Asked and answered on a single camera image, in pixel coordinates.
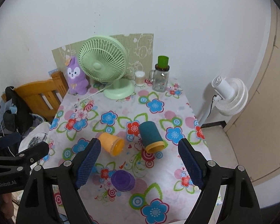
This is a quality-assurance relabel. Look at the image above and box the green cup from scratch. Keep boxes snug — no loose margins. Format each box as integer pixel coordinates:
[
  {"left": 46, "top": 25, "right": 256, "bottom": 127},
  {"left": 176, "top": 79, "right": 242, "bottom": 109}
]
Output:
[{"left": 157, "top": 56, "right": 169, "bottom": 69}]

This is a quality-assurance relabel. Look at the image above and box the white printed t-shirt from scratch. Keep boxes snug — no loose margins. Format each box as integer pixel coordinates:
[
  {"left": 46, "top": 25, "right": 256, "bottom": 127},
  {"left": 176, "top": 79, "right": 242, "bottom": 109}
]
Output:
[{"left": 18, "top": 122, "right": 51, "bottom": 152}]

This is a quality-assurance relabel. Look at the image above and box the wooden chair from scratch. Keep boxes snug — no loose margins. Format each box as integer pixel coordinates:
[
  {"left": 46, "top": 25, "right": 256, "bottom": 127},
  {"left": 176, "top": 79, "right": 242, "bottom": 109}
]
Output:
[{"left": 1, "top": 71, "right": 69, "bottom": 121}]

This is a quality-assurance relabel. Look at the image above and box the beige patterned board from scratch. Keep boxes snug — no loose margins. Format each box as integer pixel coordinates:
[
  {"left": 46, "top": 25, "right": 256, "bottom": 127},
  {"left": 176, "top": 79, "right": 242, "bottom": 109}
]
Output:
[{"left": 52, "top": 33, "right": 154, "bottom": 79}]

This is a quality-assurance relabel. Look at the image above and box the cotton swab container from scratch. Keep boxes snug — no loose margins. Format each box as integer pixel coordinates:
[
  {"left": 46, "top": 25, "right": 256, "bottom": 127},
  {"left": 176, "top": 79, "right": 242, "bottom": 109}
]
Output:
[{"left": 134, "top": 71, "right": 145, "bottom": 86}]

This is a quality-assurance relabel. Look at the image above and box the glass mason jar mug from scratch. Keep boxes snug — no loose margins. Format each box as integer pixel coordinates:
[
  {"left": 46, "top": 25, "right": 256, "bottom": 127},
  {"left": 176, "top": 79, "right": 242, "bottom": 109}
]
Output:
[{"left": 149, "top": 64, "right": 170, "bottom": 93}]

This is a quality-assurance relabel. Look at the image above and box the dark teal cup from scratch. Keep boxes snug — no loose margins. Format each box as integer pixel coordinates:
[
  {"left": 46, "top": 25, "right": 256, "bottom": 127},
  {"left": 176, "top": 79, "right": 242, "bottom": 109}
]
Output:
[{"left": 139, "top": 121, "right": 165, "bottom": 154}]

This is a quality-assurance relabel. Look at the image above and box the black clothing pile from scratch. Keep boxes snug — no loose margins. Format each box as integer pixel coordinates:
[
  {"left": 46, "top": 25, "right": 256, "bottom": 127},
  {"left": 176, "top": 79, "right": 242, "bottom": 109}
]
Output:
[{"left": 0, "top": 86, "right": 46, "bottom": 157}]

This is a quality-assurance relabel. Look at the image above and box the orange cup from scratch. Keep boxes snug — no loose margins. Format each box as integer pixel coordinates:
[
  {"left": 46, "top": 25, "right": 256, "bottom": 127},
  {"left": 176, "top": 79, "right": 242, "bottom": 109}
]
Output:
[{"left": 99, "top": 133, "right": 125, "bottom": 156}]

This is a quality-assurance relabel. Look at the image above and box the purple cup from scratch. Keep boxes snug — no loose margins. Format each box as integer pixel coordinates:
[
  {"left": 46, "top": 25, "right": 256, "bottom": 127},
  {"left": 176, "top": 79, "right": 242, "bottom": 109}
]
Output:
[{"left": 111, "top": 170, "right": 136, "bottom": 192}]

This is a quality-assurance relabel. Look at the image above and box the white standing fan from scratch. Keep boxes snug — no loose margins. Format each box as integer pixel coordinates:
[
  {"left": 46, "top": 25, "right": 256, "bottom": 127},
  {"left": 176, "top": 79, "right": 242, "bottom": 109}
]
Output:
[{"left": 198, "top": 76, "right": 248, "bottom": 125}]

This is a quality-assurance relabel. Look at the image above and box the white fan cable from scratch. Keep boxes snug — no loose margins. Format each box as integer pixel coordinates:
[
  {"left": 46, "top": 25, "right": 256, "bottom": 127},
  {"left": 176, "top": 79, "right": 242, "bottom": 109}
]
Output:
[{"left": 73, "top": 83, "right": 114, "bottom": 107}]

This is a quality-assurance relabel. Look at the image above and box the purple plush toy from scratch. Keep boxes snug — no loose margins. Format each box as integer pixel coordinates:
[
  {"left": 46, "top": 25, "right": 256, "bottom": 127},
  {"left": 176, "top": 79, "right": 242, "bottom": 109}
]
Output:
[{"left": 65, "top": 56, "right": 89, "bottom": 95}]

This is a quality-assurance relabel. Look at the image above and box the floral tablecloth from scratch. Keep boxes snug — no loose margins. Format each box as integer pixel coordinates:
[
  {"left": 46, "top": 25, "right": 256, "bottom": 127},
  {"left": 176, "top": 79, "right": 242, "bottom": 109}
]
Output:
[{"left": 40, "top": 79, "right": 210, "bottom": 223}]

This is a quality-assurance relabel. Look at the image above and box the green desk fan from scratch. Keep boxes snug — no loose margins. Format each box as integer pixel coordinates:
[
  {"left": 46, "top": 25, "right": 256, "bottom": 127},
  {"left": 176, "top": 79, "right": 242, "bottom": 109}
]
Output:
[{"left": 78, "top": 36, "right": 134, "bottom": 100}]

